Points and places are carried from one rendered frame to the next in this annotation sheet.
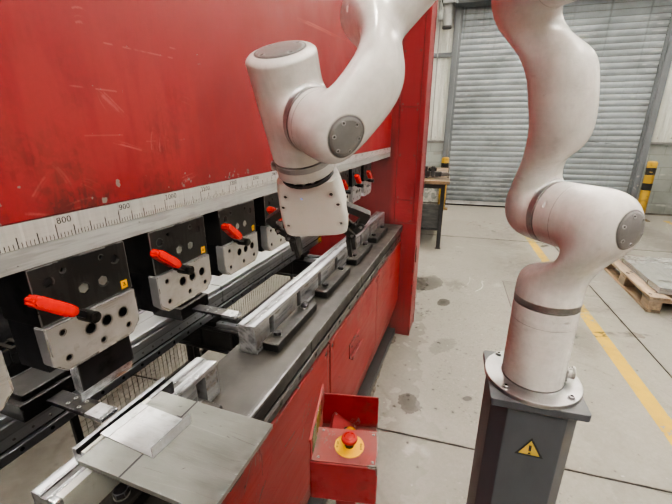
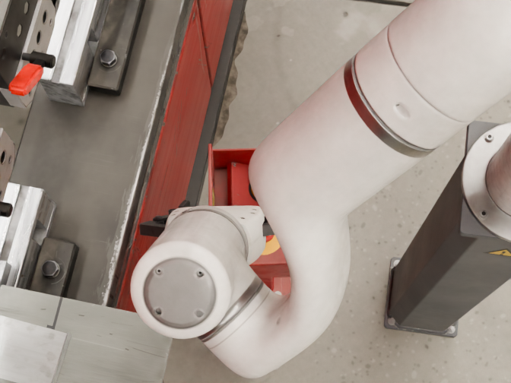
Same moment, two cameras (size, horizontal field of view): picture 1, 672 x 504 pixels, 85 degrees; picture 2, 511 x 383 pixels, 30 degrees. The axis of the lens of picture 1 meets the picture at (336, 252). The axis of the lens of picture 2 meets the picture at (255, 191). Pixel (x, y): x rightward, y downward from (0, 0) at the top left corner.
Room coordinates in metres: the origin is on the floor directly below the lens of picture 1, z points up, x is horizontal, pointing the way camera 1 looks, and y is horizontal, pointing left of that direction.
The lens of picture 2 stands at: (0.32, 0.01, 2.37)
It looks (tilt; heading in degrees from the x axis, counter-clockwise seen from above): 74 degrees down; 355
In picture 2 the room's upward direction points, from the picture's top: 3 degrees counter-clockwise
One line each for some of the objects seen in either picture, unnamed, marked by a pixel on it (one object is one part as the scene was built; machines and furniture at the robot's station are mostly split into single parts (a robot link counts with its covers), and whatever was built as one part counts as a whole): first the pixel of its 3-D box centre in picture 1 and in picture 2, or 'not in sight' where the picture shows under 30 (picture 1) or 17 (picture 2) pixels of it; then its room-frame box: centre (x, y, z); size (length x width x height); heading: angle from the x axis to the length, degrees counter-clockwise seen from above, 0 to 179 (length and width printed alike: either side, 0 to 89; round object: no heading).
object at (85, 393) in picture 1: (103, 361); not in sight; (0.55, 0.41, 1.13); 0.10 x 0.02 x 0.10; 160
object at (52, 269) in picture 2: not in sight; (50, 268); (0.67, 0.31, 0.91); 0.03 x 0.03 x 0.02
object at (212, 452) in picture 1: (181, 443); (72, 364); (0.50, 0.27, 1.00); 0.26 x 0.18 x 0.01; 70
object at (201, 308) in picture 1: (200, 305); not in sight; (1.00, 0.41, 1.01); 0.26 x 0.12 x 0.05; 70
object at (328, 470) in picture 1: (346, 439); (257, 212); (0.75, -0.03, 0.75); 0.20 x 0.16 x 0.18; 173
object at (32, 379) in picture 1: (61, 395); not in sight; (0.61, 0.55, 1.01); 0.26 x 0.12 x 0.05; 70
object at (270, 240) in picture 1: (266, 218); not in sight; (1.09, 0.21, 1.26); 0.15 x 0.09 x 0.17; 160
